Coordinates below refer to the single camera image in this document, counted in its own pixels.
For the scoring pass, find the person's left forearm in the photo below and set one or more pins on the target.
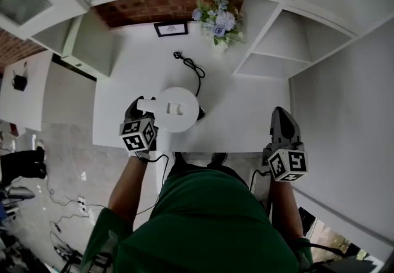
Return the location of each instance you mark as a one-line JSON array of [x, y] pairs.
[[129, 187]]

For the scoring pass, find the blue and white flower bouquet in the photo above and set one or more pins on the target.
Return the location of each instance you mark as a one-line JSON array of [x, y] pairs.
[[220, 21]]

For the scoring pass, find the white open shelf unit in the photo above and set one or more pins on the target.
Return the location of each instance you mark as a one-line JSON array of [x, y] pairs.
[[292, 47]]

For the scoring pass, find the small black box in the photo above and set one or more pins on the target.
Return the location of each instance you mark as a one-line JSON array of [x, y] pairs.
[[20, 81]]

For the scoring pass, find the black picture frame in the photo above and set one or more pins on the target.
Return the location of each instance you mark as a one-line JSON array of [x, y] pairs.
[[171, 29]]

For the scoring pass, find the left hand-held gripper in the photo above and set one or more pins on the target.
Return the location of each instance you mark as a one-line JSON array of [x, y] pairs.
[[137, 138]]

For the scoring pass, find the person's right forearm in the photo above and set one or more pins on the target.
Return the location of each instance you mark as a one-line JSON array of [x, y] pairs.
[[284, 208]]

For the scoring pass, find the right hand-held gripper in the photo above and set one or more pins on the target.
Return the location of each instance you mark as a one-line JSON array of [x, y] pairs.
[[287, 162]]

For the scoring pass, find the white power strip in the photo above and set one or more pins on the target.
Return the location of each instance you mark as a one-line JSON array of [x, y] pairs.
[[82, 204]]

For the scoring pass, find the green shirt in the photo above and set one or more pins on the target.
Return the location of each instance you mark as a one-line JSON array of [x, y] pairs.
[[200, 225]]

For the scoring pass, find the black bag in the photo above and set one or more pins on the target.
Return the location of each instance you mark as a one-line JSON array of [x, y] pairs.
[[23, 165]]

